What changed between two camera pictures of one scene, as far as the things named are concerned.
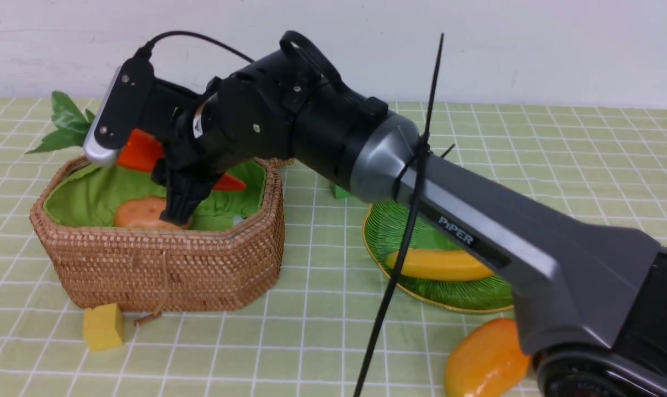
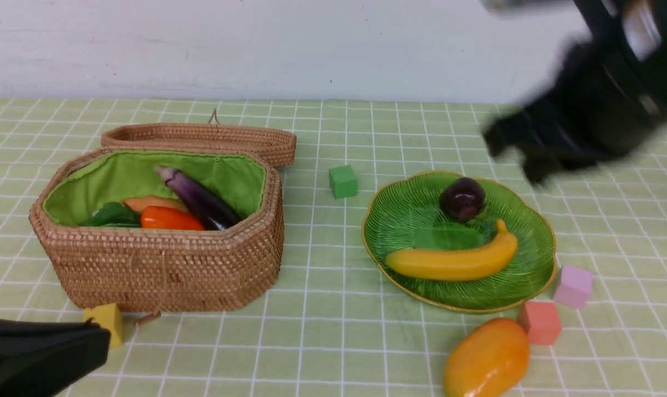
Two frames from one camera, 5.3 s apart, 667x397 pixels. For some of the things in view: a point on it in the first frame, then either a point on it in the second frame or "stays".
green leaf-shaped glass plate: x=385 y=225 stays
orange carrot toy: x=139 y=151 → x=163 y=218
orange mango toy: x=487 y=359 stays
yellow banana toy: x=439 y=264 stays
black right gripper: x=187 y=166 → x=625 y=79
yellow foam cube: x=103 y=326 stays
